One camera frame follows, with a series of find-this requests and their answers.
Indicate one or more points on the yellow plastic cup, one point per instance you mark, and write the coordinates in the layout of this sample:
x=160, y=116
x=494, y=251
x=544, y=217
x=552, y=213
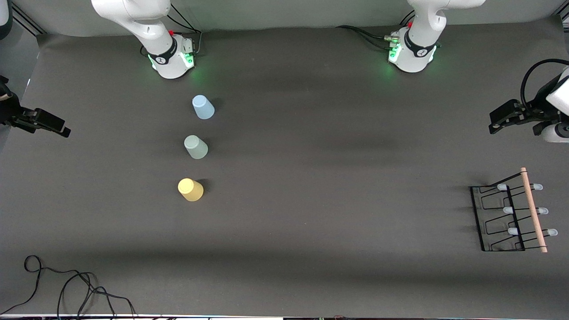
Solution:
x=190, y=190

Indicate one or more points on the aluminium frame rail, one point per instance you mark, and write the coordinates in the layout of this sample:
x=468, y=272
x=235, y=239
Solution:
x=27, y=20
x=562, y=18

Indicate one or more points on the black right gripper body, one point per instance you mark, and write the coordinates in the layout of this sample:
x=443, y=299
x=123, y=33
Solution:
x=13, y=114

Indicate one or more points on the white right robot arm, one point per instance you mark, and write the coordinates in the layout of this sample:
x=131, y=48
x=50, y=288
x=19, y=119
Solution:
x=151, y=22

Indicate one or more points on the pale green plastic cup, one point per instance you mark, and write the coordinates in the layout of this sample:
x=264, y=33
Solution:
x=196, y=148

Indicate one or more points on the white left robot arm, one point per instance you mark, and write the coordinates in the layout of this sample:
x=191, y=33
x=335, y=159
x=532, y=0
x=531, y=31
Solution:
x=418, y=42

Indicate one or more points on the light blue plastic cup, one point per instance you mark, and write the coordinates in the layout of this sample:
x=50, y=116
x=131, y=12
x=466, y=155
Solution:
x=203, y=109

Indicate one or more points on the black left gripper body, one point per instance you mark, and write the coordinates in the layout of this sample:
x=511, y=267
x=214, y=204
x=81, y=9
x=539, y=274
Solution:
x=536, y=111

